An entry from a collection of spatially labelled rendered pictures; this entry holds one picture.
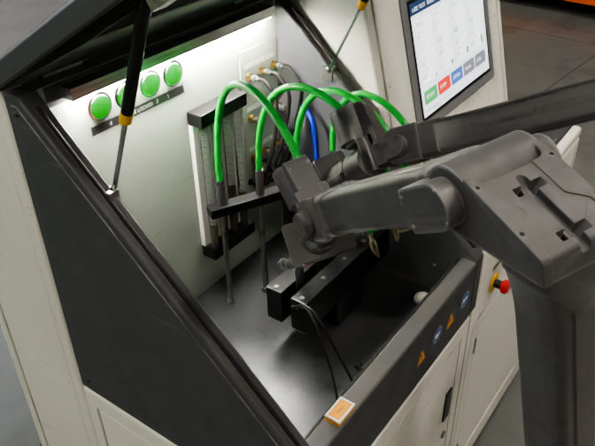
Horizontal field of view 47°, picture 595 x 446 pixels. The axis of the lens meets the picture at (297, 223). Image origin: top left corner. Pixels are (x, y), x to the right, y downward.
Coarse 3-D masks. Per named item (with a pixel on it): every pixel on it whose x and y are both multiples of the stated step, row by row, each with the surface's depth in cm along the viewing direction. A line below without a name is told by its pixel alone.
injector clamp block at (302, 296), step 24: (360, 240) 154; (384, 240) 158; (336, 264) 146; (360, 264) 151; (288, 288) 141; (312, 288) 140; (336, 288) 145; (360, 288) 156; (288, 312) 144; (312, 312) 139; (336, 312) 150
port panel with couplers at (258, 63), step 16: (256, 48) 150; (272, 48) 154; (240, 64) 147; (256, 64) 151; (272, 64) 156; (240, 80) 149; (256, 80) 149; (272, 80) 158; (256, 112) 157; (256, 128) 159; (272, 128) 164; (272, 160) 169
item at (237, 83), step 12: (228, 84) 121; (240, 84) 117; (264, 96) 112; (216, 108) 129; (264, 108) 112; (216, 120) 131; (276, 120) 109; (216, 132) 133; (288, 132) 109; (216, 144) 135; (288, 144) 108; (216, 156) 137; (216, 168) 139; (216, 180) 141
